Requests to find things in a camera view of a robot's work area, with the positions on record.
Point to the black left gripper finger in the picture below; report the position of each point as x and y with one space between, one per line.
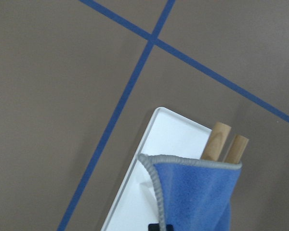
156 227

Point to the blue microfiber towel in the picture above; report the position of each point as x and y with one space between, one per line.
192 194

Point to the white rack base tray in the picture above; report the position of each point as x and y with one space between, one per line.
169 133

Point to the wooden rack rod near tray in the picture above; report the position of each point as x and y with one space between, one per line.
216 142

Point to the wooden rack rod far side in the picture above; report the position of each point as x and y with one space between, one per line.
236 149

